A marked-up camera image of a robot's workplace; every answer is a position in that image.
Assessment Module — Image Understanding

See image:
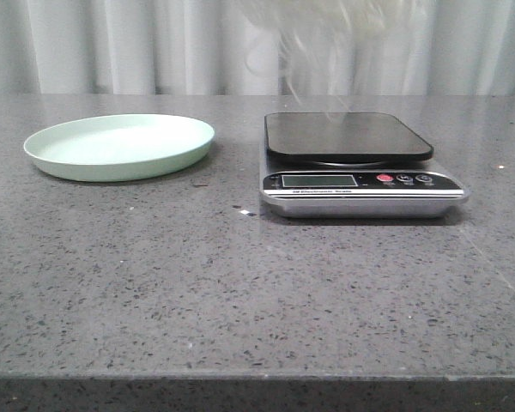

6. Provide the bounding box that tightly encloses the white translucent vermicelli bundle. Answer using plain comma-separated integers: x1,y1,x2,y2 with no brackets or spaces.
239,1,417,101

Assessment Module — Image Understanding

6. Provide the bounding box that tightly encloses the silver black kitchen scale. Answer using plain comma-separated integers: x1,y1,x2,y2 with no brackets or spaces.
259,112,470,219

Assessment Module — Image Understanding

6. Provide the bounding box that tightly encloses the light green round plate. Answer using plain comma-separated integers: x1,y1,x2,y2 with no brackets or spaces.
23,114,215,182

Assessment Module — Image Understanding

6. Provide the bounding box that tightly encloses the white pleated curtain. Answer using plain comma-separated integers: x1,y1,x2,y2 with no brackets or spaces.
0,1,515,95

